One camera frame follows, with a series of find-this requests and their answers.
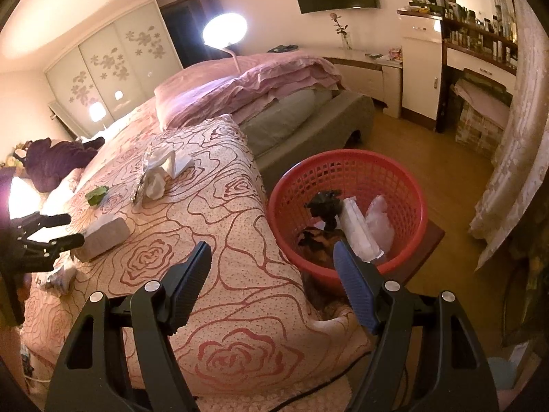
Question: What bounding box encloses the rose in glass vase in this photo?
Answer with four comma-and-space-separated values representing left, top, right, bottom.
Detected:
329, 12, 353, 50

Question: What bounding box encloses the brown wrapper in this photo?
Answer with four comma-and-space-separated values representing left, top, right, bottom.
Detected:
297, 227, 346, 269

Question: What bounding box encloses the green leaf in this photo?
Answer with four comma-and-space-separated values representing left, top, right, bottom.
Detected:
85, 186, 109, 207

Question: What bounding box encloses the floral sliding-door wardrobe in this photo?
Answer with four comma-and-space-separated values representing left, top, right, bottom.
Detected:
44, 0, 186, 127

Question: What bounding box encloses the purple cloth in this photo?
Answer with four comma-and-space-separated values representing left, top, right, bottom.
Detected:
23, 136, 106, 193

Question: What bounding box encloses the red plastic basket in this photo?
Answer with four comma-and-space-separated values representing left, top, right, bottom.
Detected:
266, 150, 429, 297

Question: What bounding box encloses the dressing table with drawer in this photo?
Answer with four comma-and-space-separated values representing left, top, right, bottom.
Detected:
397, 6, 519, 134

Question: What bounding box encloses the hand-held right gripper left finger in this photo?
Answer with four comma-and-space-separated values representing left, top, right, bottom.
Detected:
49, 241, 213, 412

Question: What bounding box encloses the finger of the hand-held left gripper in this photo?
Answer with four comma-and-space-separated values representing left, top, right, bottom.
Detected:
19, 234, 85, 272
11, 213, 72, 245

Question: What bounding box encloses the bed with rose bedspread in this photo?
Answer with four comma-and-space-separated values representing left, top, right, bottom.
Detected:
19, 114, 374, 398

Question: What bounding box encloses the checked storage box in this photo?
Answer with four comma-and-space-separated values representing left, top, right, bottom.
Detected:
455, 103, 507, 159

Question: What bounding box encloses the row of cosmetic bottles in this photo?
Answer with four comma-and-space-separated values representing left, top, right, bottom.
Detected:
407, 0, 519, 67

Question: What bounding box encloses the white paper napkin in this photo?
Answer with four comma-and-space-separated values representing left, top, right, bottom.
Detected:
150, 147, 195, 180

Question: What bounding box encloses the white low desk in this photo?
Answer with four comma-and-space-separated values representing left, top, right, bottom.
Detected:
266, 45, 405, 118

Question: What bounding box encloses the white paper packet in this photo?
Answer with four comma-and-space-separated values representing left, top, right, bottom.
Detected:
339, 197, 384, 262

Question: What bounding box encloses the white tall cabinet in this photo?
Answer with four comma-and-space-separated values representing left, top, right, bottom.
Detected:
397, 11, 443, 133

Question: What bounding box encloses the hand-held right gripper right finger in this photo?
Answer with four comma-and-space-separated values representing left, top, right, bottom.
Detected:
333, 240, 500, 412

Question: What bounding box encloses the clear plastic bag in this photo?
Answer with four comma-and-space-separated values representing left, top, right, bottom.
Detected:
364, 194, 395, 252
40, 262, 82, 296

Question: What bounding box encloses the dark wooden stool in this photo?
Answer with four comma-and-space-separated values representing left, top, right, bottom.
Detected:
300, 219, 446, 322

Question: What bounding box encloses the pink folded duvet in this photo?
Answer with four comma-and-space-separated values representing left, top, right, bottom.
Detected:
153, 50, 343, 131

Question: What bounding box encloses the pink lace curtain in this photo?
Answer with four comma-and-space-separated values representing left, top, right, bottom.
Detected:
467, 0, 549, 271

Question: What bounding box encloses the round white lamp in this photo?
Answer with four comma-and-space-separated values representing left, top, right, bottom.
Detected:
202, 12, 248, 71

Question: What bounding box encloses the black cable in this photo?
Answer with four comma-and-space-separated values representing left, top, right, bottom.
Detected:
257, 375, 349, 412

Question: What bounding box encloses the folded pink cloth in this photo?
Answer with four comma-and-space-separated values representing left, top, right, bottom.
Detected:
454, 79, 513, 129

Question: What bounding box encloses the black item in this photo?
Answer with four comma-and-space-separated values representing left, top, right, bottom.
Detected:
305, 189, 344, 230

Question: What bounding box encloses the dark floral curtain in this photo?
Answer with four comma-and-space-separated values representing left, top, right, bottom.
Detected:
493, 206, 549, 353

